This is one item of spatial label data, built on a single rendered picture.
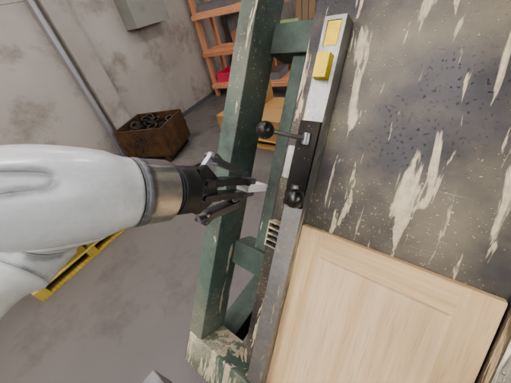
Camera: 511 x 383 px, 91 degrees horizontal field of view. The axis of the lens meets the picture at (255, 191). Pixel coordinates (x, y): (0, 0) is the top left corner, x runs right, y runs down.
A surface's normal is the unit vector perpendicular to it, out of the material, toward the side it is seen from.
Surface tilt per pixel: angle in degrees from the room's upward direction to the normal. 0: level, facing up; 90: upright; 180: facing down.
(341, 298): 54
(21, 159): 41
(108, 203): 88
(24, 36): 90
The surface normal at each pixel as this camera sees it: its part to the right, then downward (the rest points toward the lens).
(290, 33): -0.60, 0.04
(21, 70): 0.88, 0.15
